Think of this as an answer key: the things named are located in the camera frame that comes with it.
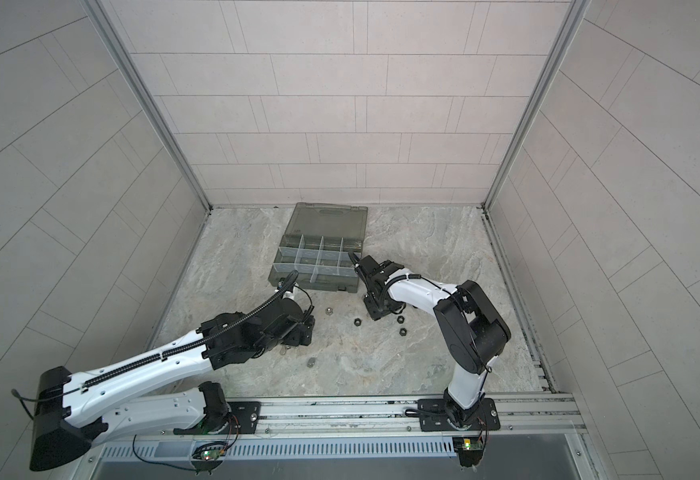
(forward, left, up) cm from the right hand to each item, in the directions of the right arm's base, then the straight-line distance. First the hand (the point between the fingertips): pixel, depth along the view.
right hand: (379, 312), depth 90 cm
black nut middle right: (-4, -6, +1) cm, 7 cm away
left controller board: (-33, +40, +4) cm, 52 cm away
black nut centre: (-3, +7, +1) cm, 8 cm away
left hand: (-8, +18, +13) cm, 24 cm away
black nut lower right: (-7, -6, +1) cm, 9 cm away
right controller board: (-35, -18, -1) cm, 39 cm away
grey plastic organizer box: (+26, +20, +3) cm, 33 cm away
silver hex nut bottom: (-14, +20, +2) cm, 24 cm away
